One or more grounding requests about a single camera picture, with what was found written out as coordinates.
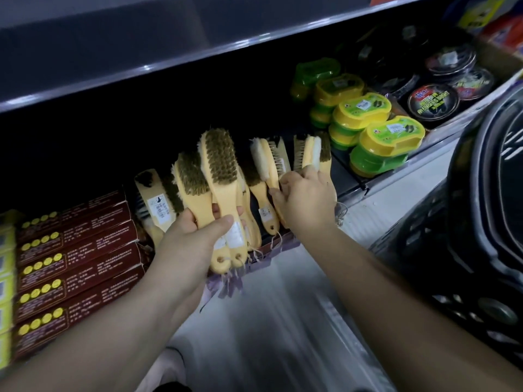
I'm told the person's right hand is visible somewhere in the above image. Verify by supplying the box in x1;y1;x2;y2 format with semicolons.
268;164;337;238

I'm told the red packet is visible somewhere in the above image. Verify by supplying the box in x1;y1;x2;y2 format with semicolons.
480;14;523;57

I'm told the person's left forearm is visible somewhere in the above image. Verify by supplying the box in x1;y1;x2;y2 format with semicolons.
0;261;205;392

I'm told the red box with yellow dots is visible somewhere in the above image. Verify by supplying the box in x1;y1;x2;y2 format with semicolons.
11;263;148;362
16;219;139;278
16;191;128;232
16;241;144;307
16;202;132;253

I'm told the person's right forearm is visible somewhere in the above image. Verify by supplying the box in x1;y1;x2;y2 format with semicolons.
292;222;523;392

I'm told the stack of yellow boxes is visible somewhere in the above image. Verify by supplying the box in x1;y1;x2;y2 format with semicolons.
0;209;19;372

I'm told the group of black round tins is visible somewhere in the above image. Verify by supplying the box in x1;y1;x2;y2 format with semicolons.
355;24;497;125

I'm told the yellow packet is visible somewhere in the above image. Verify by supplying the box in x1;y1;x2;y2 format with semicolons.
455;0;509;31

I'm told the white bristle wooden brush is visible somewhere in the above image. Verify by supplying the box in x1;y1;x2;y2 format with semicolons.
250;137;287;227
302;135;323;173

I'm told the white shoe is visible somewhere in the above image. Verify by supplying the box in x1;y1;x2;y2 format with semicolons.
137;347;199;392

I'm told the person's left hand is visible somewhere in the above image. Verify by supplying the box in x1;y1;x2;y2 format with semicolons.
151;202;246;317

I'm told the purple shelf label strip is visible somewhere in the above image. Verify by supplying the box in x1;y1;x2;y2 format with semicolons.
200;230;297;300

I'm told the brown bristle wooden brush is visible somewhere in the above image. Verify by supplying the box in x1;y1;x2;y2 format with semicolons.
172;153;231;276
199;128;249;270

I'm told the row of wooden brushes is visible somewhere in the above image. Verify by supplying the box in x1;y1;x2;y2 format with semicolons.
134;132;340;251

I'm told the black plastic shopping basket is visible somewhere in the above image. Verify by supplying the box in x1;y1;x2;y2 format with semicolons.
370;83;523;372

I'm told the stack of green yellow sponge cases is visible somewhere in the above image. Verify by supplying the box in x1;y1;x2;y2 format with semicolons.
290;58;426;179

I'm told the brown cardboard tray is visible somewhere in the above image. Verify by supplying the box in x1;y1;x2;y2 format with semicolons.
384;34;523;131

